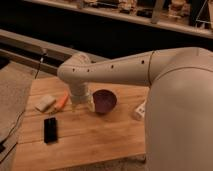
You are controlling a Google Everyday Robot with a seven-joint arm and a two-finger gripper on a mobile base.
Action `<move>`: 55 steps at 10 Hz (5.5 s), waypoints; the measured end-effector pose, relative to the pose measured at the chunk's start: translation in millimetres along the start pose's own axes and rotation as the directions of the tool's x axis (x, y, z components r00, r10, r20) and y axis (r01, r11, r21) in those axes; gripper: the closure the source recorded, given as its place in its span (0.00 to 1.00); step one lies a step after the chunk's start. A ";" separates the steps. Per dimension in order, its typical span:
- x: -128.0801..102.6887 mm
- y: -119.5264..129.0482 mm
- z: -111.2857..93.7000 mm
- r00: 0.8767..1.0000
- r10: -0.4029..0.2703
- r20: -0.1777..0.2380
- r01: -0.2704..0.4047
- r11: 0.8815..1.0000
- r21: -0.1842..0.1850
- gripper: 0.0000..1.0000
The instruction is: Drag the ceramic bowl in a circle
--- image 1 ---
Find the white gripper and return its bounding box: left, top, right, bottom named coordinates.
left=69, top=83, right=95, bottom=112

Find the dark purple ceramic bowl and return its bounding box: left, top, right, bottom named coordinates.
left=93, top=89, right=117, bottom=114

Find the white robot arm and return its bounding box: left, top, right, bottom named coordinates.
left=57, top=47, right=213, bottom=171

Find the orange carrot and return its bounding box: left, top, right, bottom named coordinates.
left=54, top=93, right=69, bottom=111

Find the beige sponge block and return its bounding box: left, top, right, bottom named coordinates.
left=35, top=95, right=56, bottom=112

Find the black phone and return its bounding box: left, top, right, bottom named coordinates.
left=44, top=117, right=58, bottom=143

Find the wooden board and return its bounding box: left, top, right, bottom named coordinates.
left=12, top=77, right=148, bottom=171

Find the white rectangular box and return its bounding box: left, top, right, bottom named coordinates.
left=134, top=102, right=146, bottom=120

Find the grey carpet mat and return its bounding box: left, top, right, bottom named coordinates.
left=0, top=61, right=54, bottom=171

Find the black cable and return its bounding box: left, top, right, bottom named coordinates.
left=0, top=49, right=48, bottom=148

